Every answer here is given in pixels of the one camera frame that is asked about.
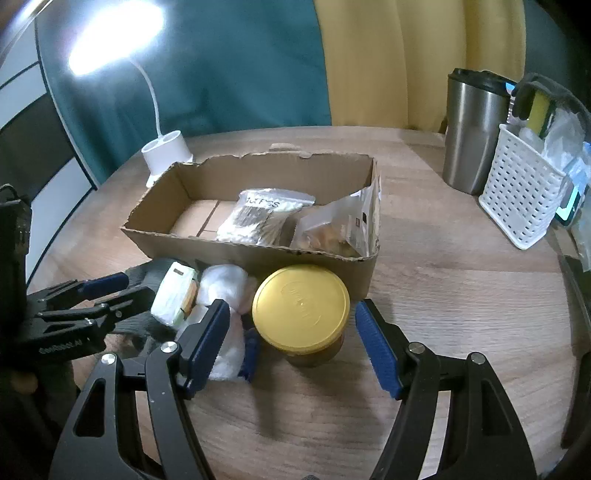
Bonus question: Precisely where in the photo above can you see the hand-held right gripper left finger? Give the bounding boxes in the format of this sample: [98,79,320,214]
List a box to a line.
[48,299,232,480]

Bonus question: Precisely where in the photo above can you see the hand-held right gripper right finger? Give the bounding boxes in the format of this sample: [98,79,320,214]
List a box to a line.
[355,299,539,480]

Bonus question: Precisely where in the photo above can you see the yellow curtain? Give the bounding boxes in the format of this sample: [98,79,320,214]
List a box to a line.
[314,0,528,136]

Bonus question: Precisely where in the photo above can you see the gold lid jar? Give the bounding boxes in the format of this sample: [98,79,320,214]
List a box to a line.
[252,265,352,368]

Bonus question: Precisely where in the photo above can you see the white perforated basket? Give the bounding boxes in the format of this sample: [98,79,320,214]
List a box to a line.
[478,124,573,251]

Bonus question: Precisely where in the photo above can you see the teal curtain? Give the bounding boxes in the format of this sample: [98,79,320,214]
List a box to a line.
[34,0,591,185]

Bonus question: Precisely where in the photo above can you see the bag of cotton swabs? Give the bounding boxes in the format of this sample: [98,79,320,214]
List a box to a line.
[216,188,316,246]

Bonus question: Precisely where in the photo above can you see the black curved strap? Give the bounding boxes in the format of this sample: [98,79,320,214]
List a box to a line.
[510,73,588,139]

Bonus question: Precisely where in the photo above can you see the clear plastic bags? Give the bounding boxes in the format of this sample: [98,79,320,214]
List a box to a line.
[519,106,591,208]

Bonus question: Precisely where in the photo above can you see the white plush toy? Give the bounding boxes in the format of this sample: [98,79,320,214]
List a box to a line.
[178,264,259,383]

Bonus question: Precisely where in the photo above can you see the clear snack bag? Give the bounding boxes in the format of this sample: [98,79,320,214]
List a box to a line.
[290,178,379,258]

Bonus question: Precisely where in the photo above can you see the cardboard box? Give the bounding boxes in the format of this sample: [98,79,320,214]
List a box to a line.
[121,144,383,301]

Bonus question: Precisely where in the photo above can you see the white desk lamp base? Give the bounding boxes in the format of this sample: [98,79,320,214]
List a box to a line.
[65,0,195,188]

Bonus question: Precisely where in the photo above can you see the small lit screen device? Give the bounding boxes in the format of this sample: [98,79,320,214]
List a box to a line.
[554,185,583,228]

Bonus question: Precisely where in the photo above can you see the yellow sponge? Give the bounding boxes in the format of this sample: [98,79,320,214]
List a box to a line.
[526,90,557,139]

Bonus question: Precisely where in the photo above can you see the white tissue packet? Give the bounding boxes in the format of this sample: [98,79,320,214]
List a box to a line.
[150,262,200,330]

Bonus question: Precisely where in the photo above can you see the stainless steel tumbler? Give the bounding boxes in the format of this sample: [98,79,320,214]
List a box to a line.
[442,68,518,195]

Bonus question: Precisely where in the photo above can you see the grey sock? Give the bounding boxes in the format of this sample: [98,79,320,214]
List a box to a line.
[110,310,178,357]
[124,257,177,289]

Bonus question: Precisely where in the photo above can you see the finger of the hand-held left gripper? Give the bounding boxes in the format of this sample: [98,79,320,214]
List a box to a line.
[28,272,131,315]
[39,285,156,334]

